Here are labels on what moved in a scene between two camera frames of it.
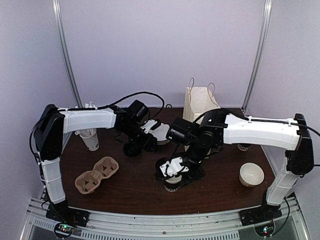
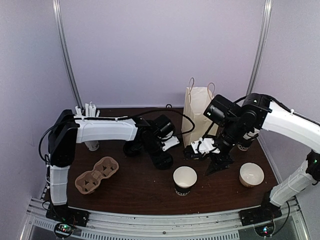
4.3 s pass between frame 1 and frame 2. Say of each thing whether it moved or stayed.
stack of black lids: stayed
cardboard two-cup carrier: stayed
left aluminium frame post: stayed
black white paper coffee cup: moved
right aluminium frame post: stayed
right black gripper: moved
